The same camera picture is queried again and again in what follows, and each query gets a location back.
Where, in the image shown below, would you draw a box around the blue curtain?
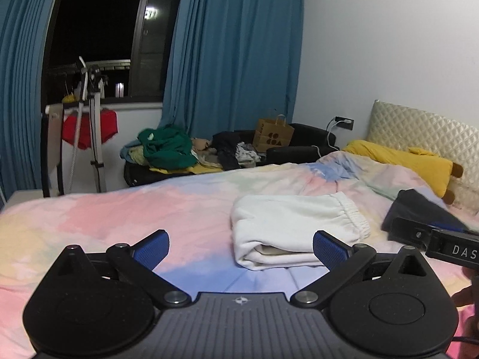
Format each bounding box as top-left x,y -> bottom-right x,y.
0,0 -> 66,203
161,0 -> 304,149

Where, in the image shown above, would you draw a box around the black sofa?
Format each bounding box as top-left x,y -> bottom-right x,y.
123,123 -> 341,188

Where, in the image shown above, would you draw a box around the red garment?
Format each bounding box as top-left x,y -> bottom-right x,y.
62,108 -> 119,151

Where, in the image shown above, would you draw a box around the pastel bed cover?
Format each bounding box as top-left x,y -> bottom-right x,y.
0,149 -> 479,359

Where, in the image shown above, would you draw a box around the green garment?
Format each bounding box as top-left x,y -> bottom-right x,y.
138,124 -> 199,171

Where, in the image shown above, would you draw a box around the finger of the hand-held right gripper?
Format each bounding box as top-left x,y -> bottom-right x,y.
389,217 -> 432,252

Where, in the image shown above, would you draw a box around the white standing board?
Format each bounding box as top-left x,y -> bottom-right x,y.
42,103 -> 65,198

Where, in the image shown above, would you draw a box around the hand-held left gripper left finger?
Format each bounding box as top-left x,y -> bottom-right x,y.
45,229 -> 191,306

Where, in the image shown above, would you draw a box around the yellow plush pillow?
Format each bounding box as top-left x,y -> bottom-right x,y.
342,139 -> 465,206

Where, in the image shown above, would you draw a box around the black garment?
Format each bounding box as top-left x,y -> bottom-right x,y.
211,131 -> 242,171

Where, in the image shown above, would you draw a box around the brown paper bag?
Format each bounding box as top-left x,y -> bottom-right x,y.
252,114 -> 296,154

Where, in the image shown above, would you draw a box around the dark window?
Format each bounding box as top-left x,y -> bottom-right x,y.
41,0 -> 188,105

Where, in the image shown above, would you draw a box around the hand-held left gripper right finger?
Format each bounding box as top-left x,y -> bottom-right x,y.
290,231 -> 437,306

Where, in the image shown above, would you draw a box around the dark navy folded cloth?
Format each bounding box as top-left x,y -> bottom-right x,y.
381,189 -> 471,242

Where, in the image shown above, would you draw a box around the light blue garment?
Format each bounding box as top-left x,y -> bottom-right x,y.
120,140 -> 143,160

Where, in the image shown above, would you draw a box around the person's right hand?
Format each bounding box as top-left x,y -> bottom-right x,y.
451,271 -> 479,345

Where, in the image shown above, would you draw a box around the beige garment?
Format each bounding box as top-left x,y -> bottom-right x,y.
191,138 -> 216,154

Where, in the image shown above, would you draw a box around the quilted cream headboard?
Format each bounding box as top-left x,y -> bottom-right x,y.
365,99 -> 479,211

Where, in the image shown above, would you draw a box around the yellow-green garment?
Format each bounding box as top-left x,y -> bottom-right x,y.
127,146 -> 151,167

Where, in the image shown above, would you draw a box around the white pants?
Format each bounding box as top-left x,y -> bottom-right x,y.
229,191 -> 372,270

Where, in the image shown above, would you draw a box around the white charging cable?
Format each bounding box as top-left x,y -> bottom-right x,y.
316,120 -> 341,162

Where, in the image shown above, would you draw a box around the grey patterned garment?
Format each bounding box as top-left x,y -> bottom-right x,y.
235,142 -> 263,167

